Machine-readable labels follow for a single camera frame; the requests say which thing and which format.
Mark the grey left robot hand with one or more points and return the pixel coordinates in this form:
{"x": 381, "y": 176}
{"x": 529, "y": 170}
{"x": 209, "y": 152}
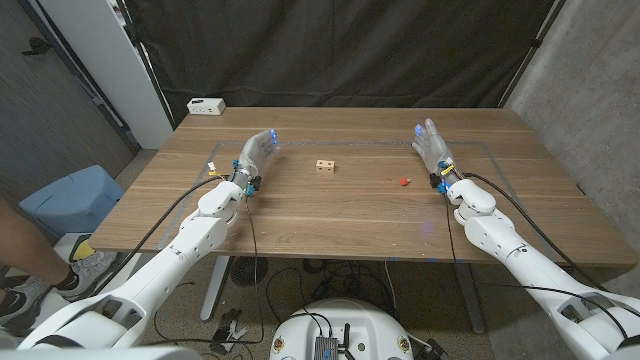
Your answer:
{"x": 257, "y": 155}

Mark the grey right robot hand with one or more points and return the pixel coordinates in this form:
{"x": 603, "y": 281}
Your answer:
{"x": 435, "y": 150}

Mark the wooden screw with red head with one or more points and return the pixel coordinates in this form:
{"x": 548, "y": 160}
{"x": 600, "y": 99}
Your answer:
{"x": 403, "y": 181}

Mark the wooden block with holes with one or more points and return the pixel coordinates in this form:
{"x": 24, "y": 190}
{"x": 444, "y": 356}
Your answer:
{"x": 325, "y": 166}

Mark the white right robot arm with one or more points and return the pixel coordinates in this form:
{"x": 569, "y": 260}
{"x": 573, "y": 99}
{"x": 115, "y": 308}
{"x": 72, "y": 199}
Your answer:
{"x": 500, "y": 235}

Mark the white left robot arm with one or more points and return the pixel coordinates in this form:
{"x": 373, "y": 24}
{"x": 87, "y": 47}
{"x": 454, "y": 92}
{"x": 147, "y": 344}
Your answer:
{"x": 200, "y": 235}

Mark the white power strip box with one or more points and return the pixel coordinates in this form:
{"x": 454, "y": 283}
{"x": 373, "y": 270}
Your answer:
{"x": 206, "y": 106}

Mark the round black floor fan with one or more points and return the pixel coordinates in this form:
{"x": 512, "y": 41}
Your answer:
{"x": 248, "y": 271}

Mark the black backdrop stand pole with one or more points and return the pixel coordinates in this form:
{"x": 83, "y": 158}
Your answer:
{"x": 145, "y": 65}
{"x": 532, "y": 47}

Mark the white table leg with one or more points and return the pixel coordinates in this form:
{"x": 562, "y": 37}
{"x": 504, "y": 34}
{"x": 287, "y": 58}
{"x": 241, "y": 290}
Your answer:
{"x": 215, "y": 290}

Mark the grey table leg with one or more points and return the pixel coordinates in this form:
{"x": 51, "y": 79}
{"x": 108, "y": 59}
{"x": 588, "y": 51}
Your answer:
{"x": 467, "y": 300}

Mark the white pillar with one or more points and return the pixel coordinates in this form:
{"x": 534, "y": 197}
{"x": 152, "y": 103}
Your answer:
{"x": 110, "y": 65}

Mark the black white floor gadget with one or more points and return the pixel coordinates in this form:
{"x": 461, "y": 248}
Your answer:
{"x": 227, "y": 332}

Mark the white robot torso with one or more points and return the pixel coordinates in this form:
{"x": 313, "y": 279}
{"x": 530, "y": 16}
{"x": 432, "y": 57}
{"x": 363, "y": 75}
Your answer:
{"x": 345, "y": 320}

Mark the blue plastic bin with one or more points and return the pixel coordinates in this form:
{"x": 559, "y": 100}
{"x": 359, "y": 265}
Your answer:
{"x": 70, "y": 200}

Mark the yellow black object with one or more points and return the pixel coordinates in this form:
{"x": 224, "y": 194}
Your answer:
{"x": 82, "y": 248}

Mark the small black device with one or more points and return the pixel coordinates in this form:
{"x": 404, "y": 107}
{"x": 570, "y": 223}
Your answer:
{"x": 436, "y": 350}

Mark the grey electronics box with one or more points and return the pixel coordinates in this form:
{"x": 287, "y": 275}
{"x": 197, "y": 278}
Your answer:
{"x": 325, "y": 348}

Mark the person's bare leg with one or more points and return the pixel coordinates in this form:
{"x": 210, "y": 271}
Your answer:
{"x": 25, "y": 245}

